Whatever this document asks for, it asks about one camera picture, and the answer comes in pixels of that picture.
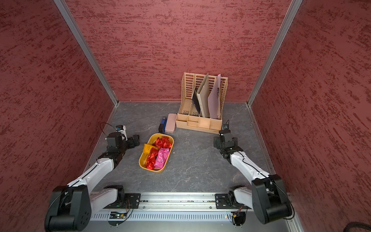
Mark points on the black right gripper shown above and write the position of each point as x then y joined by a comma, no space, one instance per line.
217,142

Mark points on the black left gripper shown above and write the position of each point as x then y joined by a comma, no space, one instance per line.
132,144

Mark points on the orange square tea bag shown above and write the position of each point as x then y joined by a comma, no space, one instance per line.
147,149

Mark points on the red tea bag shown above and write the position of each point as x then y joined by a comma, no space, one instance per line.
151,159
163,142

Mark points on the magenta long tea bag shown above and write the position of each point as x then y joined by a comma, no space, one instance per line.
161,158

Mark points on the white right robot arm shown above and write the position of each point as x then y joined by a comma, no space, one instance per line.
267,195

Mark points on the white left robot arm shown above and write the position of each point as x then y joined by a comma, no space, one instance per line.
72,206

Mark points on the blue black stapler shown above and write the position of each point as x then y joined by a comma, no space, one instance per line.
162,125

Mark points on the pink pencil case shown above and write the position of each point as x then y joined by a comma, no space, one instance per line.
171,123

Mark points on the lilac clipboard in organizer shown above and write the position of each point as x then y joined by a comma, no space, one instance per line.
214,99

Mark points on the beige plastic file organizer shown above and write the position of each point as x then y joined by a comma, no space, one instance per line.
185,117

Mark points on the beige folder in organizer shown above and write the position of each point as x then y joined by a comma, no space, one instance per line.
203,94

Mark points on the black folder in organizer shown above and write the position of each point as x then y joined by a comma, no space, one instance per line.
196,103

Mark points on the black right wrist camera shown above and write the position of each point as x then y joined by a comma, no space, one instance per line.
225,126

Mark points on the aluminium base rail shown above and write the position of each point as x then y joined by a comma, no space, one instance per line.
160,201

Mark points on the white vented cable channel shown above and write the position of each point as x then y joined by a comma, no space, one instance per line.
168,216

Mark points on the aluminium left corner post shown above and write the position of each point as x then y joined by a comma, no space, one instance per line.
67,15

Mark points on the aluminium corner post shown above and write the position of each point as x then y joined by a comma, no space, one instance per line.
284,28
67,15

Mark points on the aluminium right corner post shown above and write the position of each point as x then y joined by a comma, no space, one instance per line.
284,28

